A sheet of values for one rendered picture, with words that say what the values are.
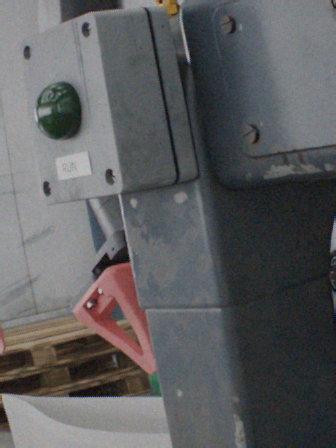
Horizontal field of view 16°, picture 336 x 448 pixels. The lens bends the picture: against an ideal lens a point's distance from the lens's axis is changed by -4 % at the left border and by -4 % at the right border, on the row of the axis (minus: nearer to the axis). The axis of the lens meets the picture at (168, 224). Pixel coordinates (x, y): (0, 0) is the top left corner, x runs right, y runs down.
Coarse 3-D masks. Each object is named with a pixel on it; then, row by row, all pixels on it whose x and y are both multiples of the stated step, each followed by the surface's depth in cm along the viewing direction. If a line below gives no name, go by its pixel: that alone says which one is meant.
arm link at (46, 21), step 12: (48, 0) 95; (60, 0) 93; (72, 0) 92; (84, 0) 93; (96, 0) 93; (108, 0) 94; (120, 0) 95; (48, 12) 95; (60, 12) 93; (72, 12) 92; (84, 12) 93; (48, 24) 95
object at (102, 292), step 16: (96, 272) 90; (112, 272) 85; (128, 272) 86; (96, 288) 86; (112, 288) 85; (128, 288) 85; (80, 304) 88; (96, 304) 88; (112, 304) 88; (128, 304) 85; (80, 320) 89; (96, 320) 88; (112, 320) 89; (144, 320) 85; (112, 336) 88; (128, 336) 88; (144, 336) 85; (128, 352) 87; (144, 352) 86; (144, 368) 86
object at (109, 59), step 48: (48, 48) 59; (96, 48) 56; (144, 48) 57; (96, 96) 56; (144, 96) 57; (48, 144) 60; (96, 144) 57; (144, 144) 57; (192, 144) 58; (48, 192) 62; (96, 192) 58
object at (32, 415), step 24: (24, 408) 114; (48, 408) 114; (72, 408) 112; (96, 408) 110; (120, 408) 109; (144, 408) 107; (24, 432) 116; (48, 432) 105; (72, 432) 98; (96, 432) 95; (120, 432) 93; (144, 432) 108; (168, 432) 106
